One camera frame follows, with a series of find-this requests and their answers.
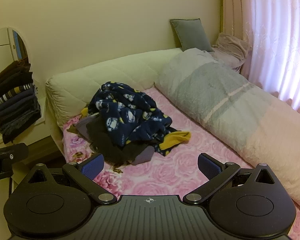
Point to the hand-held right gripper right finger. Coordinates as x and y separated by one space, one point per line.
208 166

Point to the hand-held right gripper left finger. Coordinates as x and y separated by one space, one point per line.
93 165

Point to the pink rose blanket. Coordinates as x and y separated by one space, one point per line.
190 160

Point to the pink sheer curtain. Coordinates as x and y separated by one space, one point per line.
277 42

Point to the stack of folded clothes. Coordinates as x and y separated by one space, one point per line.
12 105

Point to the pink pillow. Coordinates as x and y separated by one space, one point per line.
230 47

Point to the oval mirror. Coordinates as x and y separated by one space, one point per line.
5 45

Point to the beige pleated curtain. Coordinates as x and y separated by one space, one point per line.
230 5

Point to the black garment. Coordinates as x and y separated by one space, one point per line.
105 140

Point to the grey pillow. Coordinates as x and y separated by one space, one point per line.
190 33

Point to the navy printed fleece pajama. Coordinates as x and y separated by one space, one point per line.
125 110

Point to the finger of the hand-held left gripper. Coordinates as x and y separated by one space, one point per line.
11 155

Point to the cream quilted headboard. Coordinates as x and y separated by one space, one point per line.
102 70

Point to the white bedside cabinet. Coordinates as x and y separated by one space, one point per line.
20 140

